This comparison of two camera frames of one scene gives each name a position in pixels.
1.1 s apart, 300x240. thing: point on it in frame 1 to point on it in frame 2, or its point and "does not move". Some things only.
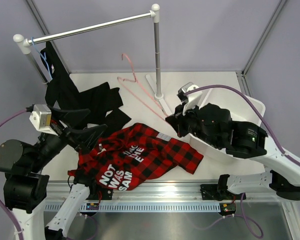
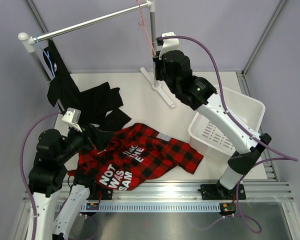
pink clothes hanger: x=135 y=89 to x=144 y=25
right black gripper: x=178 y=121 to x=158 y=63
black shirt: x=62 y=92 does not move
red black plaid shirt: x=133 y=155 does not move
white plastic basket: x=240 y=108 does not move
